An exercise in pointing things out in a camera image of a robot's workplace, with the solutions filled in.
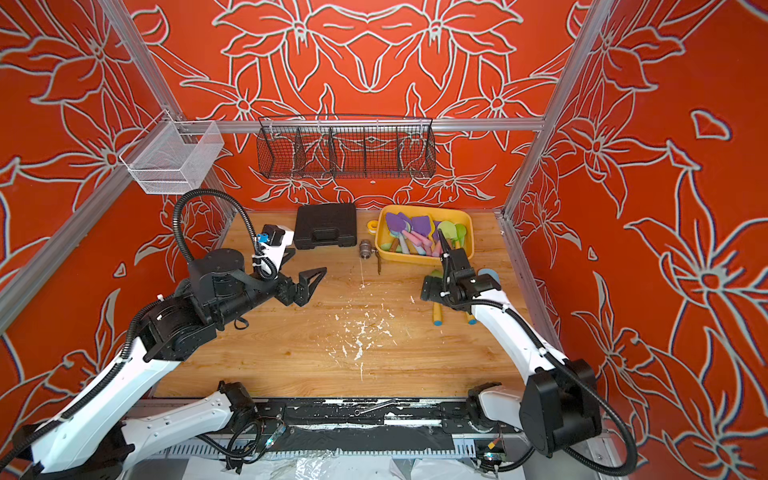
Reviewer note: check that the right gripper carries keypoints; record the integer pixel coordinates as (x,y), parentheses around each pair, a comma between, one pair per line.
(440,283)

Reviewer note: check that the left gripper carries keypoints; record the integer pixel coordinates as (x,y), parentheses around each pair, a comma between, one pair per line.
(305,287)

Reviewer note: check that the light green shovel wooden handle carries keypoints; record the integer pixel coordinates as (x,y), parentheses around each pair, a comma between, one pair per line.
(449,232)

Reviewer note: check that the purple shovel pink handle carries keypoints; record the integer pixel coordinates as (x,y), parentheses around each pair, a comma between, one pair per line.
(424,227)
(398,227)

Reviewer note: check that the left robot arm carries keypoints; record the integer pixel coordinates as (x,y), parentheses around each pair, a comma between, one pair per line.
(90,438)

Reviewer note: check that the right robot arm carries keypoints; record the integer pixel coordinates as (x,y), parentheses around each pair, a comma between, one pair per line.
(560,406)

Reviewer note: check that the yellow plastic storage box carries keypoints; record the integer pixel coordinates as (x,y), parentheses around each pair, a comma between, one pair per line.
(389,247)

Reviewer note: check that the black plastic tool case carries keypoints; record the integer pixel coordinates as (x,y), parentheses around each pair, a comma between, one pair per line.
(325,225)

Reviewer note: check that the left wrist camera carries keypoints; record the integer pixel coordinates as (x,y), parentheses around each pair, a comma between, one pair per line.
(274,241)

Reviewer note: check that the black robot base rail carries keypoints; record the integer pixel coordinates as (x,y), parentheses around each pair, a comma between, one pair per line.
(453,415)

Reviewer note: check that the black wire wall basket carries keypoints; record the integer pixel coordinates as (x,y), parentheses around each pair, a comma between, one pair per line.
(346,147)

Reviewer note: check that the clear plastic wall bin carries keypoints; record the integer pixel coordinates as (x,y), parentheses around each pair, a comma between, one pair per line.
(173,157)

